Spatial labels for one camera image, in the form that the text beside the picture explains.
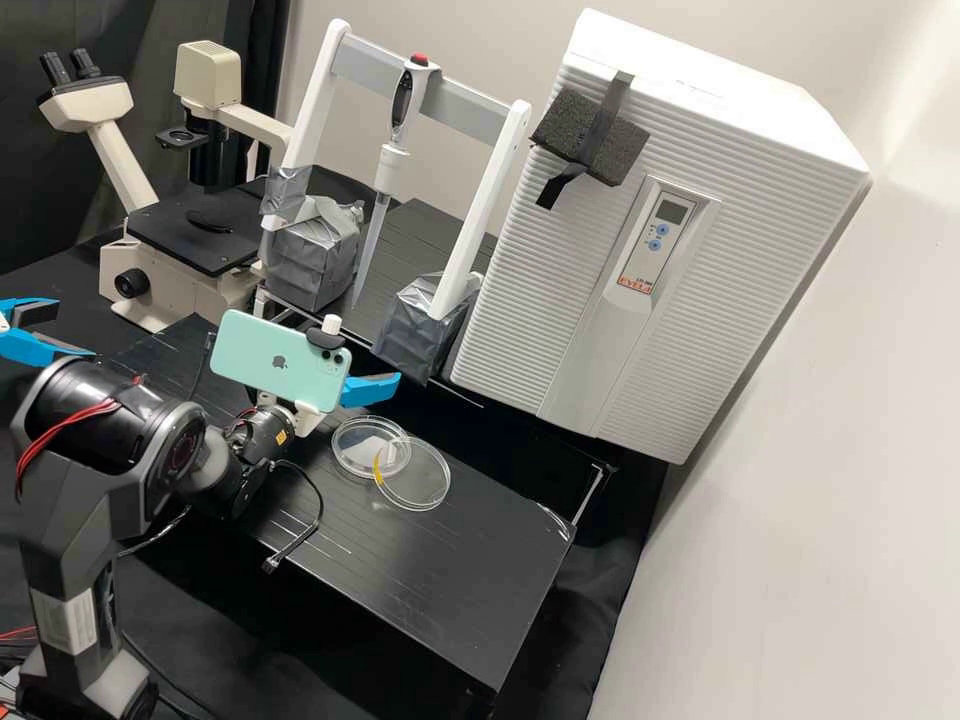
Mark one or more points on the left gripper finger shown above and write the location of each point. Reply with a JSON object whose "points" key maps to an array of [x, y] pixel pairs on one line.
{"points": [[37, 349], [26, 306]]}

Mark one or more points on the cream microscope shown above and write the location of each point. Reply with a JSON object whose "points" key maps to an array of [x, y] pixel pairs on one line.
{"points": [[157, 247]]}

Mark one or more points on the white pipette stand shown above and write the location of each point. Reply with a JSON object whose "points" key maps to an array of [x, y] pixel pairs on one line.
{"points": [[480, 217]]}

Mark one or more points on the grey taped block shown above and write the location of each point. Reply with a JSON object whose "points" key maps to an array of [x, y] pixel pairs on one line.
{"points": [[311, 255], [412, 330]]}

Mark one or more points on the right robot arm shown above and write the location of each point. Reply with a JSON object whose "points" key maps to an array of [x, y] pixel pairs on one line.
{"points": [[75, 420]]}

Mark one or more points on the right wrist camera phone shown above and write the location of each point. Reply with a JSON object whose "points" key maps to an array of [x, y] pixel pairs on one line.
{"points": [[281, 360]]}

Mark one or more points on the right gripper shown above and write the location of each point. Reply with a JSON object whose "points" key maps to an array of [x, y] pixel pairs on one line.
{"points": [[307, 421]]}

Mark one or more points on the incubator door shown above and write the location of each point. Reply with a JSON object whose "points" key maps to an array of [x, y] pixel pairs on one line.
{"points": [[525, 300]]}

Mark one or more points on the pipette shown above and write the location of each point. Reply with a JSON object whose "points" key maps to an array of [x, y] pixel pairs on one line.
{"points": [[390, 169]]}

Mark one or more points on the petri dish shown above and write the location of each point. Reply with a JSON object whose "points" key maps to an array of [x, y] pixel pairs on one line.
{"points": [[360, 442]]}

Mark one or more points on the white incubator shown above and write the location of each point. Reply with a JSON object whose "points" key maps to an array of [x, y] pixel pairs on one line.
{"points": [[712, 75]]}

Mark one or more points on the petri dish lid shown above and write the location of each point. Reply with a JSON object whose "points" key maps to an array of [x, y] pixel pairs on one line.
{"points": [[424, 480]]}

